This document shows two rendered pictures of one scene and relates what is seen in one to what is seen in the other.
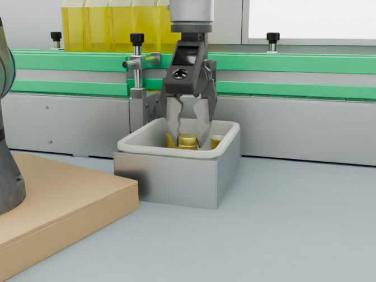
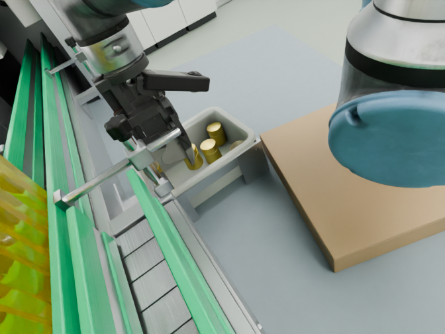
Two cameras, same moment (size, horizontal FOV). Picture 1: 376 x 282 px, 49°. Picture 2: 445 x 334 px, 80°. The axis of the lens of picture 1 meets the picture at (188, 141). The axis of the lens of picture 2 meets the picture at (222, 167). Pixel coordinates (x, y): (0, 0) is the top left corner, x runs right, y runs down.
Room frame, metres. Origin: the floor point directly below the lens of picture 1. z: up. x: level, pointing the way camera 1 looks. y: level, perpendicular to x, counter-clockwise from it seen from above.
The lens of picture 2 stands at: (0.88, 0.39, 1.14)
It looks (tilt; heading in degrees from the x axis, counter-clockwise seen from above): 43 degrees down; 240
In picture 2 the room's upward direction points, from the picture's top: 25 degrees counter-clockwise
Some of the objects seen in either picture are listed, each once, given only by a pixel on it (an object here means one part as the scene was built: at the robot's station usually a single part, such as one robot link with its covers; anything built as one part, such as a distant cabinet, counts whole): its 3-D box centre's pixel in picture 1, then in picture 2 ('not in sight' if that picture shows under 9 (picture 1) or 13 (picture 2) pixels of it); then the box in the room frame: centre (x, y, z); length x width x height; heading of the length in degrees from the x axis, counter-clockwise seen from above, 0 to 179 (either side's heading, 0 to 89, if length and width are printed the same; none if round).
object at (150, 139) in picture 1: (183, 155); (196, 162); (0.71, 0.01, 0.80); 0.22 x 0.17 x 0.09; 164
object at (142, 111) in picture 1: (146, 111); (151, 220); (0.86, 0.09, 0.85); 0.09 x 0.04 x 0.07; 164
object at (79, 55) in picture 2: not in sight; (86, 77); (0.66, -0.52, 0.90); 0.17 x 0.05 x 0.23; 164
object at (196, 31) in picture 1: (192, 60); (140, 101); (0.74, -0.01, 0.96); 0.09 x 0.08 x 0.12; 165
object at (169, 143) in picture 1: (173, 144); not in sight; (0.80, 0.03, 0.79); 0.04 x 0.04 x 0.04
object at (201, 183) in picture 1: (187, 155); (187, 173); (0.74, 0.00, 0.79); 0.27 x 0.17 x 0.08; 164
